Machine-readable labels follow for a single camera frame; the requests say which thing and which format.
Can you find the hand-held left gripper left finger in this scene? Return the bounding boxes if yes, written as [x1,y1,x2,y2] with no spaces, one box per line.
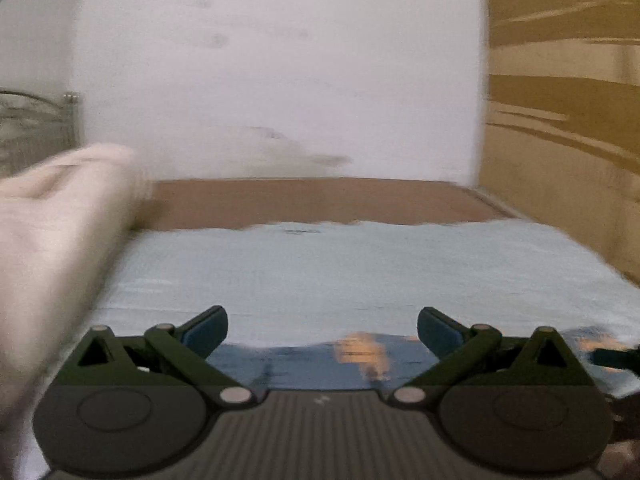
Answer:
[50,305,258,408]

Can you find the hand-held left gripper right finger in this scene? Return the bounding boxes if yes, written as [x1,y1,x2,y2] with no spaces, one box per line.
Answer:
[387,306,598,407]

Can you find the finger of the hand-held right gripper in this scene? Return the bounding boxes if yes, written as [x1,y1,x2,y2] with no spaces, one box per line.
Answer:
[589,344,640,374]

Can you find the blue printed pants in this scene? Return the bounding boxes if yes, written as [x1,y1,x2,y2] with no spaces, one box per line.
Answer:
[206,327,640,401]

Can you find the light blue striped blanket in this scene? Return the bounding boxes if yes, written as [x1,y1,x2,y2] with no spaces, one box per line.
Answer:
[20,219,640,480]

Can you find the wooden bed platform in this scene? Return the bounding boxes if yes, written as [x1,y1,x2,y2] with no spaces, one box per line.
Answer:
[132,177,521,232]

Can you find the rolled pink quilt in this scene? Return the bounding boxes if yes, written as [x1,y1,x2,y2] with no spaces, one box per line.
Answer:
[0,142,152,480]

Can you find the plywood board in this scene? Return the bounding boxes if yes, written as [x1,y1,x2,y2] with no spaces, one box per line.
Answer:
[477,0,640,286]

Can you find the metal bed headboard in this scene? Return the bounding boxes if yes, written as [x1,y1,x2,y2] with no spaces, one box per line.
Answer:
[0,89,82,177]

